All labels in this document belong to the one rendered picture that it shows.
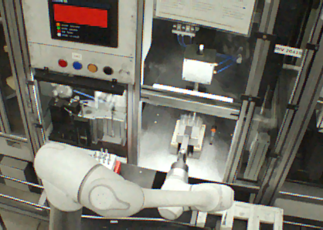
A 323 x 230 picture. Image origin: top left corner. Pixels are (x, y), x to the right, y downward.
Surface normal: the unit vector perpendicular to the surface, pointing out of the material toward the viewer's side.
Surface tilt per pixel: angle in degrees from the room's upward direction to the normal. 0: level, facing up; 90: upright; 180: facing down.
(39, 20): 90
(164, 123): 0
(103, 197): 41
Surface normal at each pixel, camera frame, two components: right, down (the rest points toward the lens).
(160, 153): 0.06, -0.72
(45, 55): -0.21, 0.67
